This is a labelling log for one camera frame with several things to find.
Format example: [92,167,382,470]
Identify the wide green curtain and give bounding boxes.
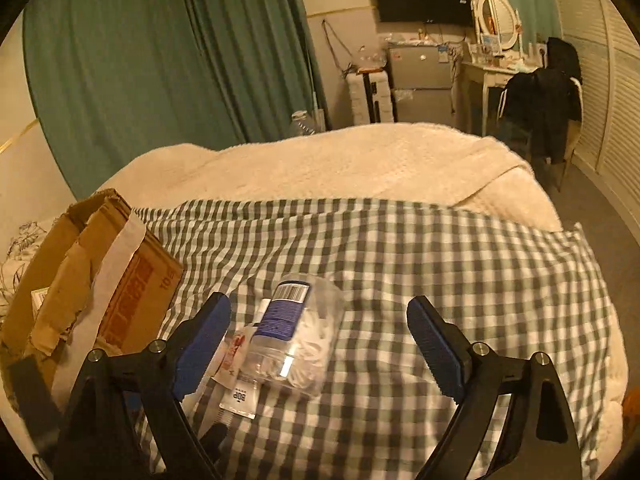
[22,0,321,201]

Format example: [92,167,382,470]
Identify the large clear water bottle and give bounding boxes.
[289,110,321,137]

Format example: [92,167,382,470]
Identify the torn cardboard box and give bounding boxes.
[0,188,185,411]

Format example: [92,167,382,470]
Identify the red print sachet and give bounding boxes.
[214,324,253,386]

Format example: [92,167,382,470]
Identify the green checkered cloth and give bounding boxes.
[117,199,616,480]

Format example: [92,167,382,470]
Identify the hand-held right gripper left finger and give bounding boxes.
[52,291,232,480]

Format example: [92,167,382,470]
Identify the white suitcase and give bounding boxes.
[347,71,391,126]

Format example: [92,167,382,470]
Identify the clear plastic jar blue label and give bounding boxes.
[239,272,347,396]

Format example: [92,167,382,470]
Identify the cream fleece blanket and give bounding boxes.
[95,122,628,480]

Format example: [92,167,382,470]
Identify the hanging wall cable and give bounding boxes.
[322,19,351,78]

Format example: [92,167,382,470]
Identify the clear packet white label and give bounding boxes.
[217,379,258,421]

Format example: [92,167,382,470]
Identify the floral bedding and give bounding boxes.
[0,220,56,311]

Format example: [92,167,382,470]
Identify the white chair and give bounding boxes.
[530,77,586,193]

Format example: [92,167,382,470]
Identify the grey mini fridge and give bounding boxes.
[387,44,453,123]

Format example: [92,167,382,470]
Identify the white oval vanity mirror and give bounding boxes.
[476,0,523,53]

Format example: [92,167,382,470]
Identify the white louvered closet doors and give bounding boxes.
[547,0,640,231]

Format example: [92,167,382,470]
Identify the white vanity table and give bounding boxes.
[460,55,541,136]

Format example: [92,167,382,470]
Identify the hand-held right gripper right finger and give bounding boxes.
[406,296,583,480]

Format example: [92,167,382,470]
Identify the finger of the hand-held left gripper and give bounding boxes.
[7,352,61,453]

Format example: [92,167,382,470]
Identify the chair with black clothes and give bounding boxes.
[497,37,583,163]

